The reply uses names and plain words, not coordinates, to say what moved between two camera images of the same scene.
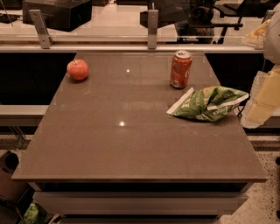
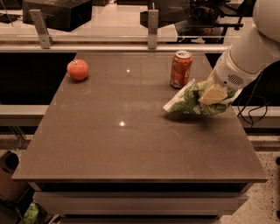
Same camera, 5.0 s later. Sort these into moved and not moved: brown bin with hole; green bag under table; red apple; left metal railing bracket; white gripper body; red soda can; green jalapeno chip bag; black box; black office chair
Moved: white gripper body; green jalapeno chip bag
Not moved: red apple; red soda can; green bag under table; left metal railing bracket; black office chair; brown bin with hole; black box
